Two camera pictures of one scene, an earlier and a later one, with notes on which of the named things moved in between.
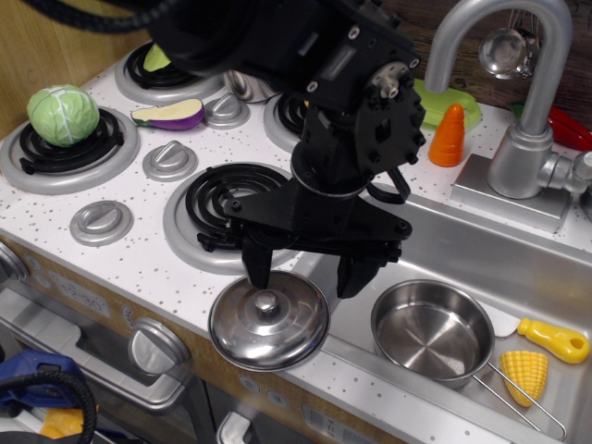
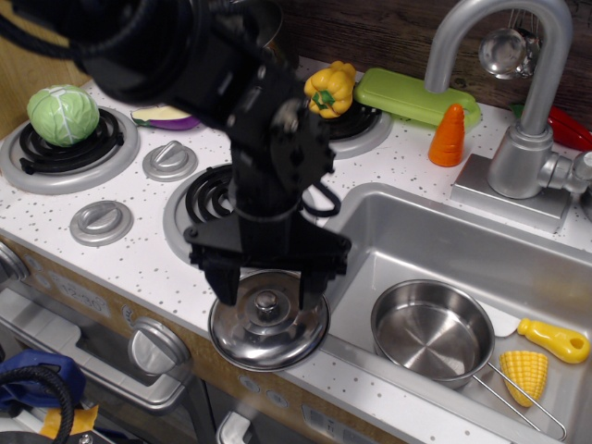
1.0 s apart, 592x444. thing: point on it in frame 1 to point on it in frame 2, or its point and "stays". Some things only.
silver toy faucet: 521,178 stays
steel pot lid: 272,328 stays
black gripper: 345,223 to 267,231
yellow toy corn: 527,371 stays
